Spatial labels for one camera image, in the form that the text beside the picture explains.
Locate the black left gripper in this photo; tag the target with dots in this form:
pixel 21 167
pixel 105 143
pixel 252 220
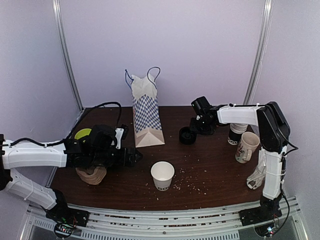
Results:
pixel 130 162

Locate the metal front rail base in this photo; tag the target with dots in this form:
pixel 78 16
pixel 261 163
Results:
pixel 216 223

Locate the aluminium frame post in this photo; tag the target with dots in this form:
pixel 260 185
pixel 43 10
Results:
pixel 260 51
pixel 65 53

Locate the ceramic mug with coral print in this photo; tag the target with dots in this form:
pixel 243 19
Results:
pixel 248 144

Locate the blue checkered paper bag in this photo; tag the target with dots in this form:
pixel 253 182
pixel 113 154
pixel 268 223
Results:
pixel 146 118

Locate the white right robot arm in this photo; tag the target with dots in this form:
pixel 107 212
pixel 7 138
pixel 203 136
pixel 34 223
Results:
pixel 274 132

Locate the white paper coffee cup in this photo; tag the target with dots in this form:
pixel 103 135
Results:
pixel 162 173

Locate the left aluminium frame post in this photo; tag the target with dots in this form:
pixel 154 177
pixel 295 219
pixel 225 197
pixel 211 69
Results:
pixel 65 53

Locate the white paper cup stack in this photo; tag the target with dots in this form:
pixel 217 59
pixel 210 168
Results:
pixel 235 133

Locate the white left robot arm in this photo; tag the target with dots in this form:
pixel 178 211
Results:
pixel 26 152

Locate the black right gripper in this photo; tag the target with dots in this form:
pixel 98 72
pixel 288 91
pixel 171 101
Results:
pixel 194 127

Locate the black cup lid stack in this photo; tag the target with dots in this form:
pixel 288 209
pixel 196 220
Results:
pixel 186 136

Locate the right aluminium frame post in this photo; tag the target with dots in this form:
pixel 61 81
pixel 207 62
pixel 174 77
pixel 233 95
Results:
pixel 260 51

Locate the cardboard cup carrier stack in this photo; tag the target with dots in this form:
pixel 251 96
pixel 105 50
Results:
pixel 92 175

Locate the green plastic bowl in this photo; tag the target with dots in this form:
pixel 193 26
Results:
pixel 81 133

